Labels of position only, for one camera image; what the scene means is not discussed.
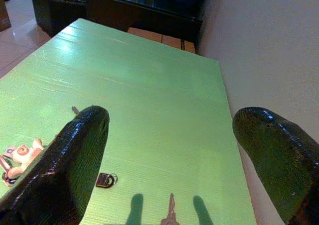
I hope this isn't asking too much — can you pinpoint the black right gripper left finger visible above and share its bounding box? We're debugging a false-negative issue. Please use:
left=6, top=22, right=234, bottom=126
left=0, top=105, right=110, bottom=225

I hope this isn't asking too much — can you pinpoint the green table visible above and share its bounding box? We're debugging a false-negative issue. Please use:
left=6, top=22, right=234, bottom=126
left=0, top=18, right=257, bottom=225

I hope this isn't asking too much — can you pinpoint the brown cardboard box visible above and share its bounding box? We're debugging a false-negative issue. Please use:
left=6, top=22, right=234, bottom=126
left=127, top=27, right=196, bottom=54

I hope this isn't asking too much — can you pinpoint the small dark padlock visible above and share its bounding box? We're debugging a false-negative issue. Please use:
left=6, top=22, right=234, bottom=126
left=96, top=172, right=118, bottom=189

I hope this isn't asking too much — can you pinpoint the dark glass-top table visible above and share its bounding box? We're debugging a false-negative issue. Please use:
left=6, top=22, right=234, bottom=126
left=86, top=0, right=209, bottom=49

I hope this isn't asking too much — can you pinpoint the beige plush toy keychain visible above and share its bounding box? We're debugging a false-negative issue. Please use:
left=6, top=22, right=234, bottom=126
left=3, top=138, right=45, bottom=179

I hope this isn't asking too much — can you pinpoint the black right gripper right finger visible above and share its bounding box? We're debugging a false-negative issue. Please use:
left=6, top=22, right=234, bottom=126
left=232, top=107, right=319, bottom=225

